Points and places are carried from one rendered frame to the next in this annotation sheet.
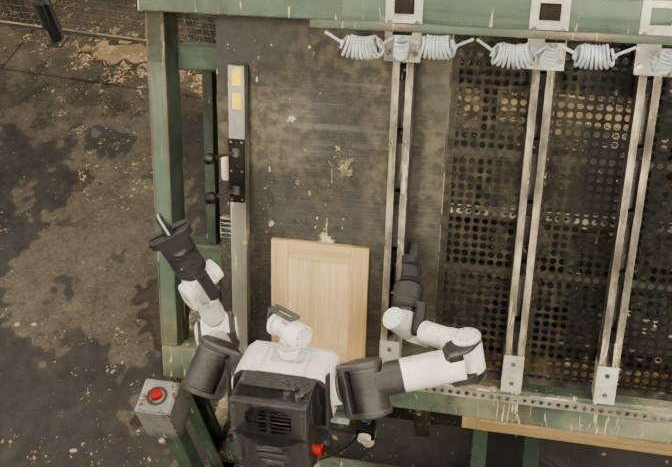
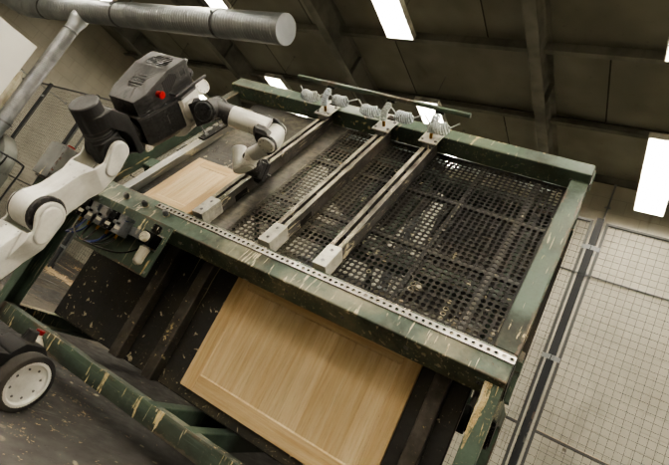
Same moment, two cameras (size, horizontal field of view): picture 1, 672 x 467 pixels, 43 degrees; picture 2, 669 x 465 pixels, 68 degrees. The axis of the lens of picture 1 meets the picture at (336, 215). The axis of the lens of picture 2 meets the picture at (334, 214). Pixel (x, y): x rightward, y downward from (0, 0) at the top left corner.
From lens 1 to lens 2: 2.94 m
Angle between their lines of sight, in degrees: 64
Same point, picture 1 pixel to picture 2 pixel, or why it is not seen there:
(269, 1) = (283, 93)
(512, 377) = (271, 233)
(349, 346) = (187, 205)
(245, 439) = (135, 68)
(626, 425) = (325, 288)
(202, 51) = not seen: hidden behind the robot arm
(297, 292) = (187, 178)
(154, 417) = (57, 147)
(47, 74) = not seen: hidden behind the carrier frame
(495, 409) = (243, 253)
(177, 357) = not seen: hidden behind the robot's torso
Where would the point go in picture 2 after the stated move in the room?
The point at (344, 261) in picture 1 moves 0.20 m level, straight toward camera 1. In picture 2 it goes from (225, 173) to (214, 157)
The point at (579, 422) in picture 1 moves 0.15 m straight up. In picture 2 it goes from (293, 277) to (311, 242)
